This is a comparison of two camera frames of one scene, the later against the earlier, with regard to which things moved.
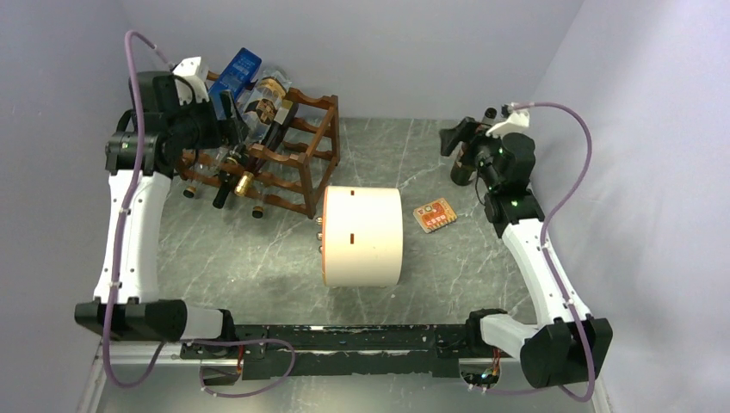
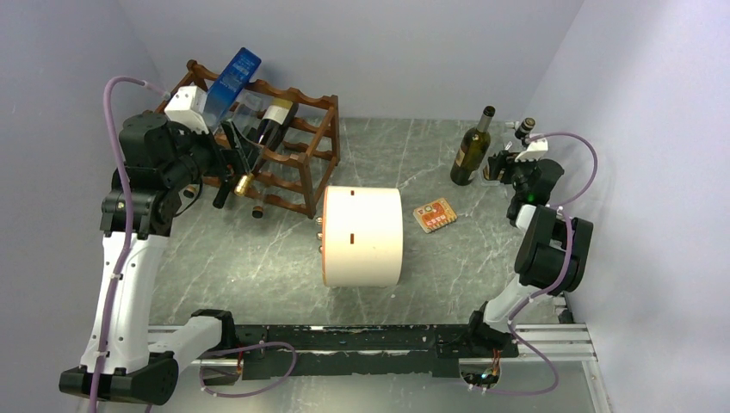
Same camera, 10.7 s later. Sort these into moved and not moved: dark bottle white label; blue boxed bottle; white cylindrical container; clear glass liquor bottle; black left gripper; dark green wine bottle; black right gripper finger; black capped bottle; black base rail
Moved: black right gripper finger; clear glass liquor bottle; black left gripper
Not moved: dark bottle white label; black base rail; blue boxed bottle; dark green wine bottle; black capped bottle; white cylindrical container
